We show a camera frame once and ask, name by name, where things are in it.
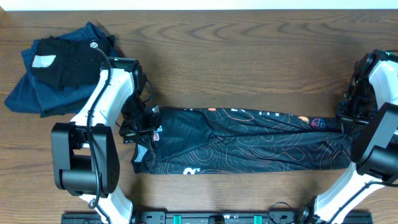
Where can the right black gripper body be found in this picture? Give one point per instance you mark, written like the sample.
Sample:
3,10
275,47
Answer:
351,112

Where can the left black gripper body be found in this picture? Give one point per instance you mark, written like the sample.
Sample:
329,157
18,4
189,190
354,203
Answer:
137,130

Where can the blue folded garment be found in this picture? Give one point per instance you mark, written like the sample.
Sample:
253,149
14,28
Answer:
24,98

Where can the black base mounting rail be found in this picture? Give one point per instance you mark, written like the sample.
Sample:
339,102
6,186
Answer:
210,218

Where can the black jersey with orange lines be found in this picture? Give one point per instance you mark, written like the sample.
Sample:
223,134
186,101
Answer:
238,141

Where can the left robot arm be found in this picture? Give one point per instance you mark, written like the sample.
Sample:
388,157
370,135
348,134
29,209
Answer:
85,159

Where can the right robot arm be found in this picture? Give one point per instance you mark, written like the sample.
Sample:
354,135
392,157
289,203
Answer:
374,153

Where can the black folded shirt on stack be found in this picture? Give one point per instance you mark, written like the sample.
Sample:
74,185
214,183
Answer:
69,63

